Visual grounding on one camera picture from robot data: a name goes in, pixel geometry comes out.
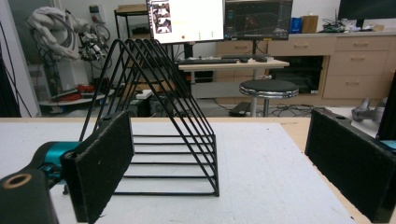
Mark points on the grey robot part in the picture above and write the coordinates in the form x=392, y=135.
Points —
x=369, y=110

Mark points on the black keyboard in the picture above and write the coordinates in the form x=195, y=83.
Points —
x=208, y=61

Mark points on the dark-screen computer monitor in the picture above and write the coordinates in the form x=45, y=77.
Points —
x=258, y=19

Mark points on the black monitor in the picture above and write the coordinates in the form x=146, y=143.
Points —
x=365, y=11

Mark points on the light wooden desk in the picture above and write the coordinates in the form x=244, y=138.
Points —
x=233, y=66

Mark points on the white-screen computer monitor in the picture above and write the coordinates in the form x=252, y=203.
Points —
x=186, y=20

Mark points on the brown cardboard box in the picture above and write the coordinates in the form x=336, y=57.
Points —
x=309, y=24

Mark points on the round black stool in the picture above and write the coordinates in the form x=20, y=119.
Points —
x=268, y=88

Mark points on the wooden drawer cabinet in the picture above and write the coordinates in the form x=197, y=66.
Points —
x=339, y=65

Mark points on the blue box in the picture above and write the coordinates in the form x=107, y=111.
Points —
x=295, y=25

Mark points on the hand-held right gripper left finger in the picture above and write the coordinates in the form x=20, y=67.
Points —
x=99, y=168

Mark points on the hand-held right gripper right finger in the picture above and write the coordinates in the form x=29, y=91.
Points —
x=348, y=161

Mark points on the black computer mouse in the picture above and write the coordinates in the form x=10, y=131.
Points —
x=261, y=58

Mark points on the white mat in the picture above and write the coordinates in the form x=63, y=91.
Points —
x=249, y=174

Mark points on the black metal shelf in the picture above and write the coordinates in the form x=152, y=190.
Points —
x=130, y=23

